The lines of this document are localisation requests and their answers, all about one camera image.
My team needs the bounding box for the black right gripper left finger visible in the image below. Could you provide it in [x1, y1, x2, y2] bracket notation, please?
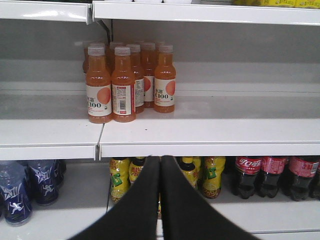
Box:
[71, 156, 160, 240]

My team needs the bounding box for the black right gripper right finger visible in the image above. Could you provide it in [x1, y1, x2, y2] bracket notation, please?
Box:
[160, 155, 257, 240]

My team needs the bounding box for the plastic coke bottle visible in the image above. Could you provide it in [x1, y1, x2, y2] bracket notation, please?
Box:
[284, 155, 320, 201]
[256, 156, 288, 198]
[232, 156, 262, 199]

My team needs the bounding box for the yellow lemon tea bottle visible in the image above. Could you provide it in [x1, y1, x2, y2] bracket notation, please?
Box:
[128, 156, 146, 185]
[201, 156, 226, 199]
[109, 157, 131, 203]
[179, 156, 201, 189]

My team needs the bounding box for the blue sports drink bottle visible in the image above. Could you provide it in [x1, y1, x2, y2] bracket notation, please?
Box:
[0, 160, 33, 227]
[28, 159, 59, 206]

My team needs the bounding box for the orange C100 juice bottle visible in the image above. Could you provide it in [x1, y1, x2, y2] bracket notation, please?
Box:
[85, 43, 112, 124]
[111, 46, 136, 123]
[154, 44, 176, 113]

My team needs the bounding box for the white metal shelf unit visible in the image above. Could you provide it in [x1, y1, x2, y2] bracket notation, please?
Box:
[0, 0, 320, 240]

